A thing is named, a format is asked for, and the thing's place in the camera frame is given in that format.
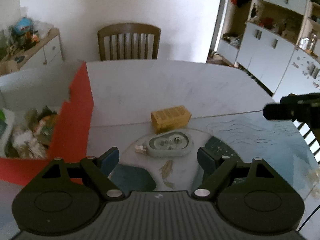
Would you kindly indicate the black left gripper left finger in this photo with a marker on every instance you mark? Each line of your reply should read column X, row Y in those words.
column 95, row 172

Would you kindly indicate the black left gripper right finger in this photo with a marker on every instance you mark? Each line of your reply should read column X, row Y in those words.
column 220, row 174

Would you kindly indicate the grey oval case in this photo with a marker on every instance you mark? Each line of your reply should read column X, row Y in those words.
column 170, row 144

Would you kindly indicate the yellow small carton box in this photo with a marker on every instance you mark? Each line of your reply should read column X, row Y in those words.
column 169, row 119

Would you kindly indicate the red and white cardboard box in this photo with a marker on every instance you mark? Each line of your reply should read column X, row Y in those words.
column 45, row 114

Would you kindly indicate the white sideboard cabinet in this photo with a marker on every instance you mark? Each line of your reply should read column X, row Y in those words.
column 47, row 52

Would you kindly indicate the brown wooden chair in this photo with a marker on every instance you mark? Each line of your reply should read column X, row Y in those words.
column 128, row 41

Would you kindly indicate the white wall cupboard unit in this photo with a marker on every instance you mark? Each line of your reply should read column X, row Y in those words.
column 276, row 42

